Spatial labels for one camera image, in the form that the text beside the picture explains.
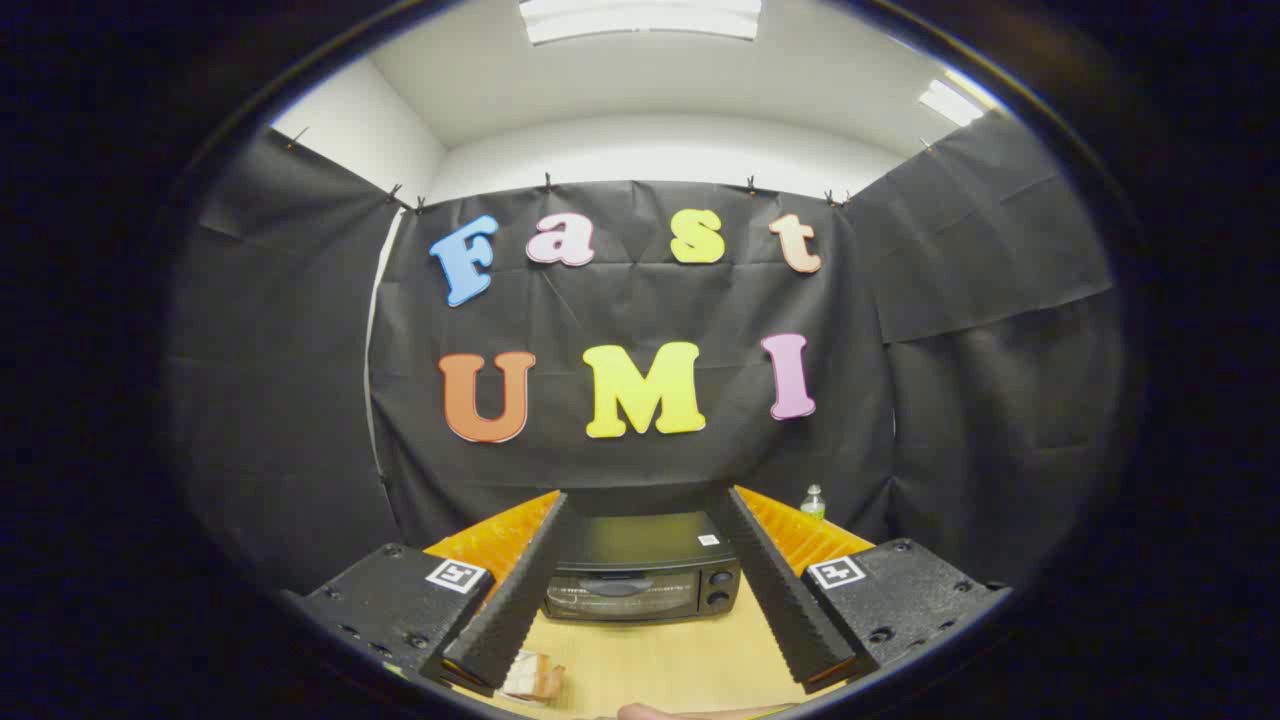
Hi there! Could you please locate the white bread sandwich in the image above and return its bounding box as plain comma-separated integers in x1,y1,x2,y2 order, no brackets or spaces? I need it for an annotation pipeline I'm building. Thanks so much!
500,650,567,703

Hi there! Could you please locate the large ceiling light panel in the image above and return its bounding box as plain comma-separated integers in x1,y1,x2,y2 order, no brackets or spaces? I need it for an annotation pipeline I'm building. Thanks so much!
518,0,764,47

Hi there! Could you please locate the small ceiling light panel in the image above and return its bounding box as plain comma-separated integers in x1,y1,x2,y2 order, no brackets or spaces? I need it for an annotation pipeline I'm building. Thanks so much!
917,78,987,128

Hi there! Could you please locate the black toaster oven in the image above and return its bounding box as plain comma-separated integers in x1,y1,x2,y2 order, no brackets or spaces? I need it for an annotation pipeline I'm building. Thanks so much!
543,512,743,626

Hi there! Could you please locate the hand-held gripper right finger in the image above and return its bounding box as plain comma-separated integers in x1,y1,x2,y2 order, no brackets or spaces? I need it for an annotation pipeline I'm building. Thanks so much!
705,485,1011,696

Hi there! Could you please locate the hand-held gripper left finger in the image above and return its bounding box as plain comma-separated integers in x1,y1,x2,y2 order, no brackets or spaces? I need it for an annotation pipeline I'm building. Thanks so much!
280,490,573,701

